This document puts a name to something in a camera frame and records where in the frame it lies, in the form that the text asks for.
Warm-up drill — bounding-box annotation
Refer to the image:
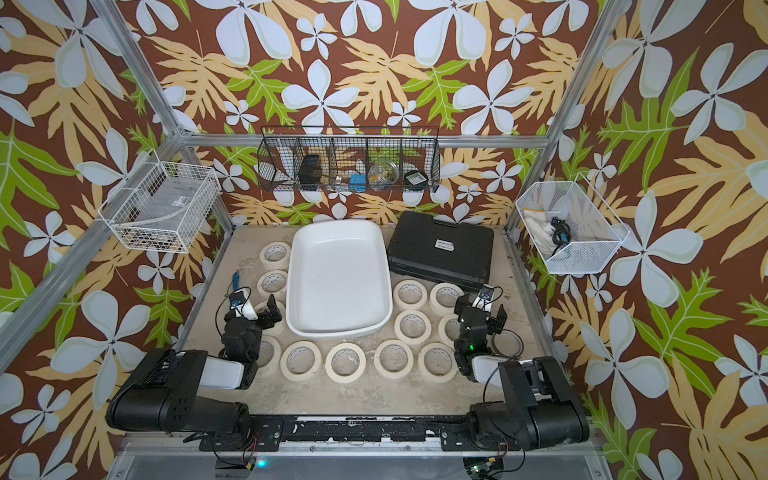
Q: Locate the masking tape roll twelve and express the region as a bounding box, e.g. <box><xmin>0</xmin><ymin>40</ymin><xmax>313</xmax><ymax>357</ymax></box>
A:
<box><xmin>438</xmin><ymin>314</ymin><xmax>461</xmax><ymax>350</ymax></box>

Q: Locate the white wire basket left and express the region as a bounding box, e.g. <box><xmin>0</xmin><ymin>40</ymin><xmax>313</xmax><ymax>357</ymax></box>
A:
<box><xmin>98</xmin><ymin>152</ymin><xmax>221</xmax><ymax>254</ymax></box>

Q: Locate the masking tape roll four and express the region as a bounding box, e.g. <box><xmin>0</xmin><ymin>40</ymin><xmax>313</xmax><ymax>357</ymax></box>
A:
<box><xmin>429</xmin><ymin>282</ymin><xmax>464</xmax><ymax>317</ymax></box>

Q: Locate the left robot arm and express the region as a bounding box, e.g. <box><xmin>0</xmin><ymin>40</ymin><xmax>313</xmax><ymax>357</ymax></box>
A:
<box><xmin>106</xmin><ymin>295</ymin><xmax>282</xmax><ymax>438</ymax></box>

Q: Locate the black plastic tool case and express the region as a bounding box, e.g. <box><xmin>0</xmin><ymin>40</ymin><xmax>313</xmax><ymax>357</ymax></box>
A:
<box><xmin>387</xmin><ymin>211</ymin><xmax>494</xmax><ymax>290</ymax></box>

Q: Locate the masking tape roll ten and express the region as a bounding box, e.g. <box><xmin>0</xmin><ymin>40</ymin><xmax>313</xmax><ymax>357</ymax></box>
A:
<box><xmin>325</xmin><ymin>342</ymin><xmax>367</xmax><ymax>385</ymax></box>

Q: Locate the masking tape roll seven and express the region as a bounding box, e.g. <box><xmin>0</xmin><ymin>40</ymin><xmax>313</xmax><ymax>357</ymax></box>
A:
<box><xmin>392</xmin><ymin>279</ymin><xmax>429</xmax><ymax>310</ymax></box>

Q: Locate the black cable in basket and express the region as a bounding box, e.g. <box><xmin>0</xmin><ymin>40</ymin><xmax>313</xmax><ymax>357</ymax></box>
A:
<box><xmin>549</xmin><ymin>217</ymin><xmax>575</xmax><ymax>247</ymax></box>

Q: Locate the masking tape roll three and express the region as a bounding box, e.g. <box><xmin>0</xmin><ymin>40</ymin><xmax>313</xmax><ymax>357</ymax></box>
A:
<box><xmin>254</xmin><ymin>301</ymin><xmax>287</xmax><ymax>337</ymax></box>

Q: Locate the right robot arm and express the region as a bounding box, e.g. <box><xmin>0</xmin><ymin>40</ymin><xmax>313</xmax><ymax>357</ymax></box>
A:
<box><xmin>453</xmin><ymin>293</ymin><xmax>590</xmax><ymax>451</ymax></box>

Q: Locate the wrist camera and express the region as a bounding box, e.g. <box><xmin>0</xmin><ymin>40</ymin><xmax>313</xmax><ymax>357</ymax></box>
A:
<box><xmin>226</xmin><ymin>287</ymin><xmax>257</xmax><ymax>320</ymax></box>
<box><xmin>472</xmin><ymin>285</ymin><xmax>496</xmax><ymax>312</ymax></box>

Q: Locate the black box in basket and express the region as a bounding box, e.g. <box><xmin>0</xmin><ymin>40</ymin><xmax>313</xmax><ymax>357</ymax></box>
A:
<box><xmin>298</xmin><ymin>154</ymin><xmax>323</xmax><ymax>190</ymax></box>

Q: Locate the masking tape roll two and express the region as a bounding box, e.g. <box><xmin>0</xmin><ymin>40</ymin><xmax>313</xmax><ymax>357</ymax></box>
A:
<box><xmin>259</xmin><ymin>241</ymin><xmax>291</xmax><ymax>271</ymax></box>

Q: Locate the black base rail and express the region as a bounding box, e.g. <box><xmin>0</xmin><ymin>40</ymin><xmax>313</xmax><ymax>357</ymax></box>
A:
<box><xmin>199</xmin><ymin>412</ymin><xmax>519</xmax><ymax>453</ymax></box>

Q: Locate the masking tape roll six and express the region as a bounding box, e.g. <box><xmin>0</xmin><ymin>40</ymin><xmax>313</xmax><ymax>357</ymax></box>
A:
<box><xmin>394</xmin><ymin>310</ymin><xmax>432</xmax><ymax>346</ymax></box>

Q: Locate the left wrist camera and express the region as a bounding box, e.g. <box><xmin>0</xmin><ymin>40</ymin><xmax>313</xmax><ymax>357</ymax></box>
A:
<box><xmin>226</xmin><ymin>287</ymin><xmax>257</xmax><ymax>320</ymax></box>

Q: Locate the masking tape roll nine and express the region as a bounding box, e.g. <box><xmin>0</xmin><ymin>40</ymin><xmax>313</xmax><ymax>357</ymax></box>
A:
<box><xmin>280</xmin><ymin>340</ymin><xmax>323</xmax><ymax>383</ymax></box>

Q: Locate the white plastic storage box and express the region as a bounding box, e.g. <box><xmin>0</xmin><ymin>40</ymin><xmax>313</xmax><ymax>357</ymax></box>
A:
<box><xmin>286</xmin><ymin>219</ymin><xmax>394</xmax><ymax>340</ymax></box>

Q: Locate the masking tape roll five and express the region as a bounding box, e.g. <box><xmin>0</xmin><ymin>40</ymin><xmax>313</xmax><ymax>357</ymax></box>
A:
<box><xmin>417</xmin><ymin>342</ymin><xmax>458</xmax><ymax>384</ymax></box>

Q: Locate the white mesh basket right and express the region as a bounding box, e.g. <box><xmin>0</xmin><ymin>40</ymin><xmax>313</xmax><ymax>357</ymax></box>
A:
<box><xmin>516</xmin><ymin>174</ymin><xmax>630</xmax><ymax>276</ymax></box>

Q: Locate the masking tape roll one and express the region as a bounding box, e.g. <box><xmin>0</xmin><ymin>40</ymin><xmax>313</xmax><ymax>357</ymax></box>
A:
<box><xmin>256</xmin><ymin>270</ymin><xmax>288</xmax><ymax>301</ymax></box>

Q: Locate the masking tape roll eleven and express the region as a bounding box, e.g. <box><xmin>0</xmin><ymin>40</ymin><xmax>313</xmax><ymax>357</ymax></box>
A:
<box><xmin>374</xmin><ymin>339</ymin><xmax>414</xmax><ymax>382</ymax></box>

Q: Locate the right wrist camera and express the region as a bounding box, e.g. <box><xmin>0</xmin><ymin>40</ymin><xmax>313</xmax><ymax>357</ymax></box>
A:
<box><xmin>472</xmin><ymin>285</ymin><xmax>496</xmax><ymax>312</ymax></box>

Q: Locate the black wire wall basket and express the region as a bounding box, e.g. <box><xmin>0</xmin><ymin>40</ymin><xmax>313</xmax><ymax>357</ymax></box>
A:
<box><xmin>255</xmin><ymin>126</ymin><xmax>441</xmax><ymax>193</ymax></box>

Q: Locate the masking tape roll eight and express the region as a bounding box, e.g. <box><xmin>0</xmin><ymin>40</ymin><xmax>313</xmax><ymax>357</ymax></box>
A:
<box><xmin>256</xmin><ymin>336</ymin><xmax>282</xmax><ymax>378</ymax></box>

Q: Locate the blue item in basket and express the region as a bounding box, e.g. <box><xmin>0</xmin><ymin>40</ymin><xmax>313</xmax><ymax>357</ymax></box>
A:
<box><xmin>348</xmin><ymin>173</ymin><xmax>367</xmax><ymax>193</ymax></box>

